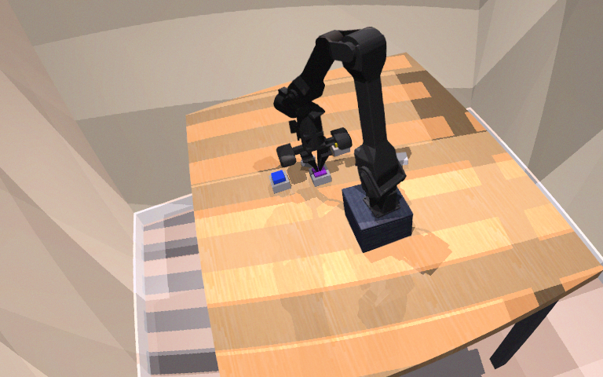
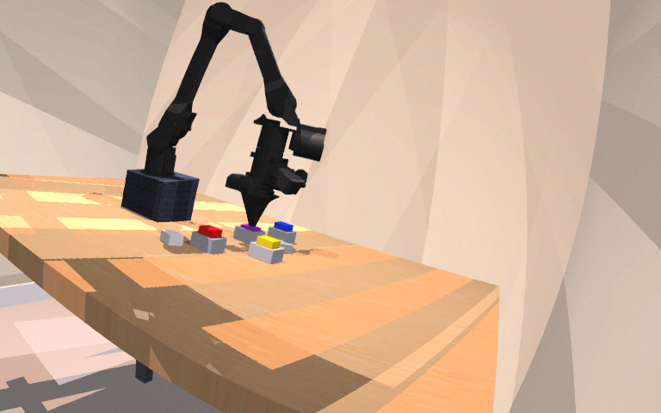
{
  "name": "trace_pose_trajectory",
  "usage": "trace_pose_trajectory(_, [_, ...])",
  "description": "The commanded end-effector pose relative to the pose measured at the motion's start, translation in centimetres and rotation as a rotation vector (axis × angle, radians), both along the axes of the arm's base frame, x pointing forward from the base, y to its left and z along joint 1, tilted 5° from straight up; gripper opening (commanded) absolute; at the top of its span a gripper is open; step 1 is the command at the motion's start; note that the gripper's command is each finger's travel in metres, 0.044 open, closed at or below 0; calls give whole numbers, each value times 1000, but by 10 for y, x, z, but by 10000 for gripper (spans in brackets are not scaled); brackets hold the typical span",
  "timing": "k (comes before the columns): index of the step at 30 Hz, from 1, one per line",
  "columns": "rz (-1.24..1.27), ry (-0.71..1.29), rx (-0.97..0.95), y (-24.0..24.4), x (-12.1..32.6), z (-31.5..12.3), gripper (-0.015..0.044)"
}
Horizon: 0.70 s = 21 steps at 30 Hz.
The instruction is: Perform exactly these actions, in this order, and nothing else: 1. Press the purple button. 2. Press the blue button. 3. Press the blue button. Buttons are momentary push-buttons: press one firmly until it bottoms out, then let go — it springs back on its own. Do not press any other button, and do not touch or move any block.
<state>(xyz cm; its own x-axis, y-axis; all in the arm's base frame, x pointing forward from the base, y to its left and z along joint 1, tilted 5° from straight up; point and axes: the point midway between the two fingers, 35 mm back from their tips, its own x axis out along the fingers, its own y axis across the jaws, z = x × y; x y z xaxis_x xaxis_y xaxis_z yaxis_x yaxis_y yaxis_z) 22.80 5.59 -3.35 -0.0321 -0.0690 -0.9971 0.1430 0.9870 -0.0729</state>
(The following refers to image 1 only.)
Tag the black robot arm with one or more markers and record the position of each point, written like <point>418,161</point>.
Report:
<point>363,55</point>

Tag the small white block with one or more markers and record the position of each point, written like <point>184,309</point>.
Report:
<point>402,157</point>

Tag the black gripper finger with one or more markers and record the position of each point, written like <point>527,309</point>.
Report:
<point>322,157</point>
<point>312,162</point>

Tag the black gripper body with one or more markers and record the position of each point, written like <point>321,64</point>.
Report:
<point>312,141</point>

